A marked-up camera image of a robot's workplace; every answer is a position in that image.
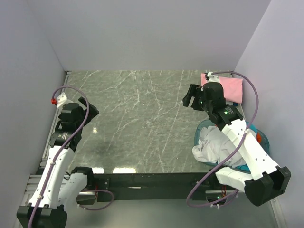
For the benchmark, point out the pink folded t-shirt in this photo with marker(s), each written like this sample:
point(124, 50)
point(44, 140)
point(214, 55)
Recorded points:
point(233, 88)

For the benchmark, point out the orange t-shirt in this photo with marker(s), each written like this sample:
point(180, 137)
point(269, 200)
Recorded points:
point(259, 138)

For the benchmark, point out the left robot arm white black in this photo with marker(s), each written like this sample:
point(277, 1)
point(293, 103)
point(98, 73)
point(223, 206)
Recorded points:
point(54, 197)

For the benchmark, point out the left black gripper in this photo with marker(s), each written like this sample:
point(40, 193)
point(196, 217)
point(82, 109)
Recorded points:
point(92, 111)

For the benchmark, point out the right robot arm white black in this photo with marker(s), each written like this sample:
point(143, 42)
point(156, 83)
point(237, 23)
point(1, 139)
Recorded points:
point(266, 179)

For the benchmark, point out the translucent blue laundry basket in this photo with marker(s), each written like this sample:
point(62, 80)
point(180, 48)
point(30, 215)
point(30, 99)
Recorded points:
point(237, 159)

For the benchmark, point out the teal t-shirt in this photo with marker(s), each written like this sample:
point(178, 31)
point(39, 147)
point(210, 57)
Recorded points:
point(254, 131)

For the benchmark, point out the black base crossbar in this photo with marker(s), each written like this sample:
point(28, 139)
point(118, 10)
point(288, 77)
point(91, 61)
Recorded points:
point(146, 186)

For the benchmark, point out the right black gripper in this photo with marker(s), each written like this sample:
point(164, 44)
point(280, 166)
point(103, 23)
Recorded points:
point(192, 92)

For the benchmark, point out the aluminium rail frame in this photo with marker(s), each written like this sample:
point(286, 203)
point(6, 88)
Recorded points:
point(33, 179)

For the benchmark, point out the blue white folded t-shirt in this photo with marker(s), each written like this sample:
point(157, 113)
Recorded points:
point(231, 103)

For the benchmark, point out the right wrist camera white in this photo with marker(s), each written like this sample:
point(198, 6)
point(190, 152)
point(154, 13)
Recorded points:
point(210, 81)

